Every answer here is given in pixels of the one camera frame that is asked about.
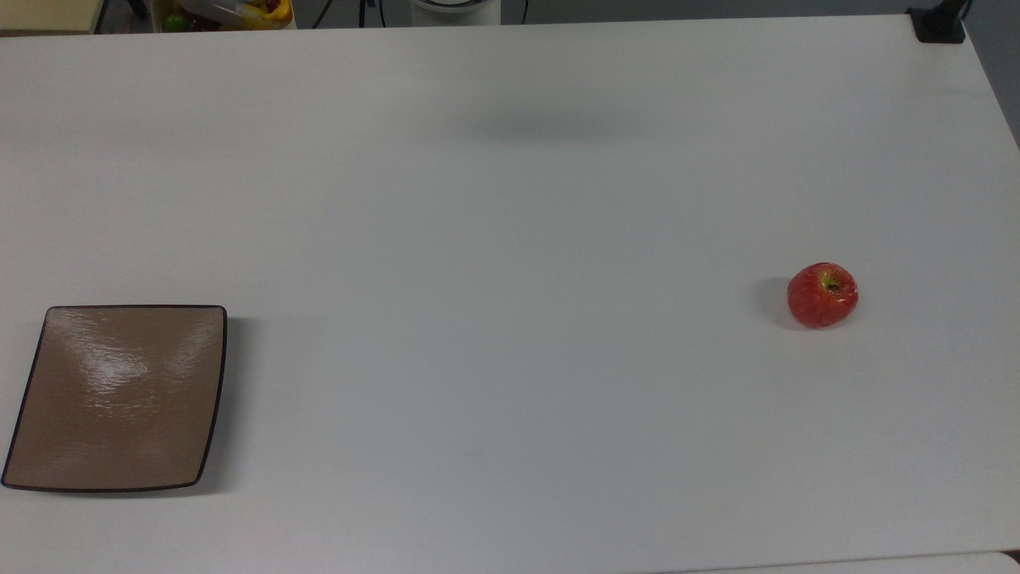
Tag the red apple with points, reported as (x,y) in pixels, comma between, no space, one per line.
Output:
(821,299)

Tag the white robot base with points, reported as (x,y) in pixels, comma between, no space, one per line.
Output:
(454,16)

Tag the square brown ceramic plate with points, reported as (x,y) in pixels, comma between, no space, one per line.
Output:
(119,399)

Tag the clear bag of fruit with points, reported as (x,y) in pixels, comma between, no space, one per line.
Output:
(239,14)

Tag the black clamp base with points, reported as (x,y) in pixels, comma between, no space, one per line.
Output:
(936,28)

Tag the beige box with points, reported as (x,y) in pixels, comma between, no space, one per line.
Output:
(48,14)

